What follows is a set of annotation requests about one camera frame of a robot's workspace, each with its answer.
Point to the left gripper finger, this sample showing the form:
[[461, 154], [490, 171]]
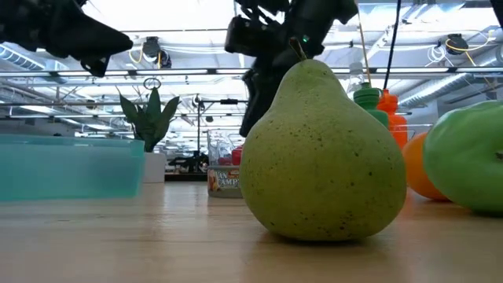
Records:
[[108, 36], [106, 49]]

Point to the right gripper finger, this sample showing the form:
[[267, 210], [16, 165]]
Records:
[[259, 102]]

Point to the red bell pepper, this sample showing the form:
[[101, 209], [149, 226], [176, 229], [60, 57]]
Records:
[[236, 155]]

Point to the silver tin can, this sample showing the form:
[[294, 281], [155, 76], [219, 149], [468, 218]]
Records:
[[224, 182]]

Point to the green pear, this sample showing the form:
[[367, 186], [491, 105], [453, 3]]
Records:
[[322, 165]]

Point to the green squeeze bottle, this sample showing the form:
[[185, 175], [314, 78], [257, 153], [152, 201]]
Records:
[[369, 100]]

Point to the orange squeeze bottle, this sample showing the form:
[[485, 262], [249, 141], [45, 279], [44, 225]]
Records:
[[397, 129]]

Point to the orange fruit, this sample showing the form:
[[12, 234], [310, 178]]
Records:
[[416, 169]]

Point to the green apple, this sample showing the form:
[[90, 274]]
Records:
[[467, 157]]

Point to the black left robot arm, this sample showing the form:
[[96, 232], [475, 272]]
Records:
[[12, 19]]

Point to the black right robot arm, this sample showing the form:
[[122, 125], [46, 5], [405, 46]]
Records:
[[326, 23]]

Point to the narrow clear plastic bin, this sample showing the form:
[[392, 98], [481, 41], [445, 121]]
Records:
[[220, 143]]

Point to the red grape bunch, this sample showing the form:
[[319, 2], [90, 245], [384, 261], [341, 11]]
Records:
[[224, 160]]

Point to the potted snake plant white pot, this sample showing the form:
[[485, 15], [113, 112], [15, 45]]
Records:
[[149, 122]]

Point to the clear water bottle white cap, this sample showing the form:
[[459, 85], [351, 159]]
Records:
[[355, 78]]

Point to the black metal stand frame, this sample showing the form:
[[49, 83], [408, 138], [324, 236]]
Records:
[[230, 101]]

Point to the black aluminium table frame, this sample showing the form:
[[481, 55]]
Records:
[[184, 177]]

